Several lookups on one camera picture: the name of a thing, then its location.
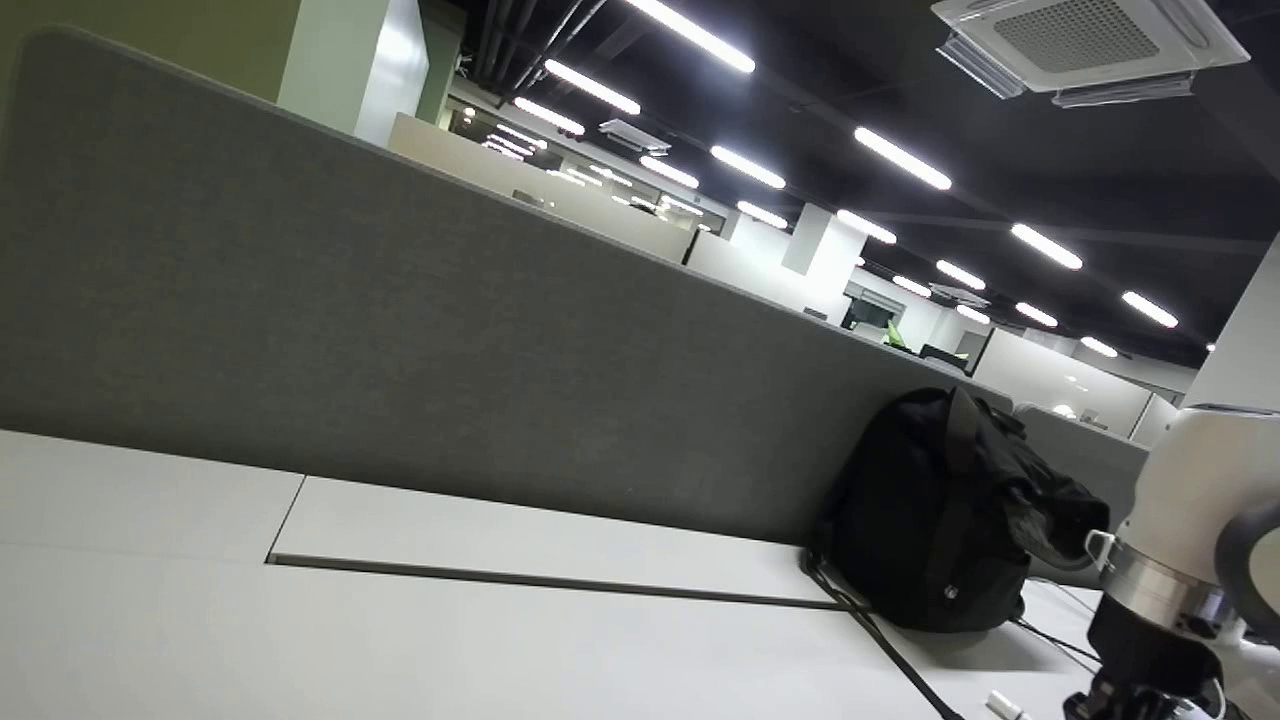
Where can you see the white ceiling air conditioner cassette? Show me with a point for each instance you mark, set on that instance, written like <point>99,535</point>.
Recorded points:
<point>1087,40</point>

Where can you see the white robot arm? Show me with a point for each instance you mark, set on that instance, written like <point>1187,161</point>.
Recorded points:
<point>1203,495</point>

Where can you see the grey fabric desk divider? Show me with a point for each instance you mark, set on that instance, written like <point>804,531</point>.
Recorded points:
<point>402,333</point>

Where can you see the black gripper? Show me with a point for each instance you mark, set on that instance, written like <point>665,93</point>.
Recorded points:
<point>1147,665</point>

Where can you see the long ceiling light strip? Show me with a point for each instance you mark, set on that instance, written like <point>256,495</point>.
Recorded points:
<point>595,90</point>
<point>750,164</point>
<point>972,312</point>
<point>962,274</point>
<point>671,172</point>
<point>912,287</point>
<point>902,157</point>
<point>867,227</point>
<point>692,33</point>
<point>1151,310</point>
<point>1047,246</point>
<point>1039,312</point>
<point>763,215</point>
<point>551,117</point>
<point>1097,347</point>

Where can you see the dark background monitor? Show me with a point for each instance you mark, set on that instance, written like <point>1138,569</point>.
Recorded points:
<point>868,312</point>

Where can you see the black backpack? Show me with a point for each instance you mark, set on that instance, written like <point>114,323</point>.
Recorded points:
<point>921,521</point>

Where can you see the small white block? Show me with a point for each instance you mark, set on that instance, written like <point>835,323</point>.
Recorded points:
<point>1006,705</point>

